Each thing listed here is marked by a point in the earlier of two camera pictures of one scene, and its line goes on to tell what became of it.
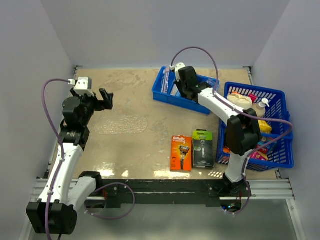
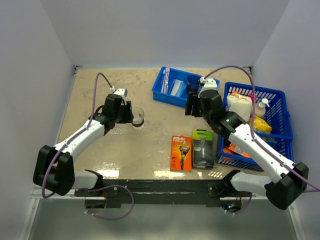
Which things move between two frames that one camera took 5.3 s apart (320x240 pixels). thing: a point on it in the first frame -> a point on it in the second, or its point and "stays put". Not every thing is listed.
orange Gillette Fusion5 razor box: (181, 153) stays put
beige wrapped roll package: (243, 101) stays put
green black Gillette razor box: (202, 149) stays put
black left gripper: (101, 105) -> (128, 117)
